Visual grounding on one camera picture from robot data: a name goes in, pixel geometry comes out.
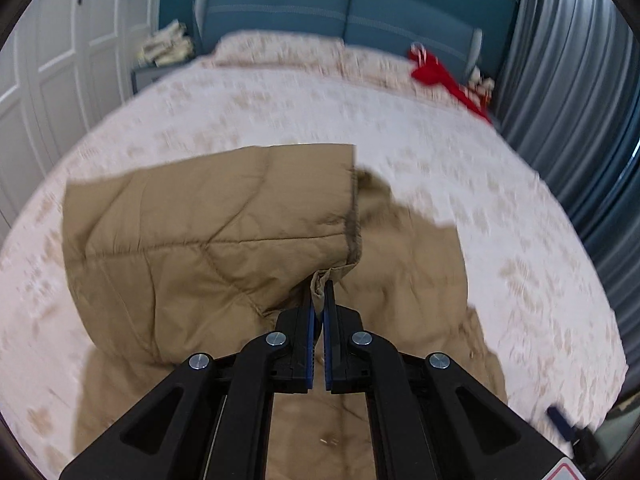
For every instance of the tan quilted jacket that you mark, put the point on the tan quilted jacket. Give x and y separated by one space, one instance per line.
200 240

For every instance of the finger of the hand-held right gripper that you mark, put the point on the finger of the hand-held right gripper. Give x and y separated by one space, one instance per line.
560 420

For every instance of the red cloth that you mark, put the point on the red cloth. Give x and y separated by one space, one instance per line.
432 72

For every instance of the grey-blue curtain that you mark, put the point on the grey-blue curtain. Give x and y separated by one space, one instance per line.
575 85

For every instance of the pile of pale clutter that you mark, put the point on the pile of pale clutter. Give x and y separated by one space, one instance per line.
165 45

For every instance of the grey nightstand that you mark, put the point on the grey nightstand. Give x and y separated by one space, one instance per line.
150 77

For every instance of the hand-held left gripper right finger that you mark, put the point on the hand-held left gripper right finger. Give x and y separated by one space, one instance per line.
327 350

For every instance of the white wardrobe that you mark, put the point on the white wardrobe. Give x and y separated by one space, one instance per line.
50 60

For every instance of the white butterfly-print bedspread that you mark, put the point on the white butterfly-print bedspread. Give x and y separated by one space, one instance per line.
250 110

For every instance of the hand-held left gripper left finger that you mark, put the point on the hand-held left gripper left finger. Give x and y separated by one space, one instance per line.
311 350

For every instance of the small white and red items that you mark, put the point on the small white and red items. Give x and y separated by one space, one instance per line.
482 85

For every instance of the blue upholstered headboard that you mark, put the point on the blue upholstered headboard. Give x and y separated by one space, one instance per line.
300 5

